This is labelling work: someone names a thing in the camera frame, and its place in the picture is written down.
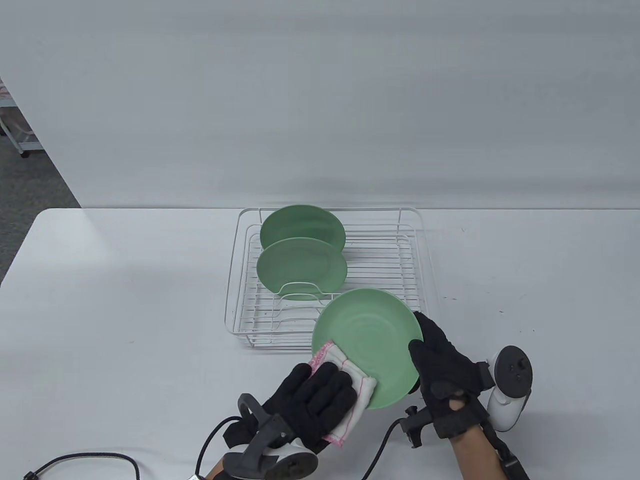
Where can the person's left hand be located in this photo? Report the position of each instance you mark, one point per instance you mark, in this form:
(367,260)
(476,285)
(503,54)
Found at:
(315,400)

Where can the person's right hand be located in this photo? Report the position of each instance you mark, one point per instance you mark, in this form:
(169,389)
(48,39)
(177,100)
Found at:
(450,385)

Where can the white dish cloth pink edge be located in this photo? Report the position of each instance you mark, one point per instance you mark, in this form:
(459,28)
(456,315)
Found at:
(357,390)

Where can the green plate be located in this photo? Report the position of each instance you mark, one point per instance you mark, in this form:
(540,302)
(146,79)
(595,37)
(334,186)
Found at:
(370,335)
(300,222)
(300,265)

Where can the person's right forearm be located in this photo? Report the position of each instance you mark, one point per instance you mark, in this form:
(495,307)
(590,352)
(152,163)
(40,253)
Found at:
(477,460)

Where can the black box on right forearm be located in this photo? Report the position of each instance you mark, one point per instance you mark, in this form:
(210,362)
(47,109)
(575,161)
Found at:
(515,462)

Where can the black and white right controller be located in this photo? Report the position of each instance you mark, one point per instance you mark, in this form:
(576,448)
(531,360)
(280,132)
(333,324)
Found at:
(515,372)

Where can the black and white controller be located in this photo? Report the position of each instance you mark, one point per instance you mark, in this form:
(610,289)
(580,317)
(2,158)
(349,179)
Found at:
(515,372)
(280,462)

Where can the black and white left controller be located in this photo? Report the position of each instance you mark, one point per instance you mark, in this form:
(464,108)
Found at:
(280,462)

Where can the white shelf cart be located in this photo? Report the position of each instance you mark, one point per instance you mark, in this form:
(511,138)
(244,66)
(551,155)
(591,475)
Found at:
(30,144)

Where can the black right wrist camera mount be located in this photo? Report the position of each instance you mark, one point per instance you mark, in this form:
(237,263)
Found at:
(415,427)

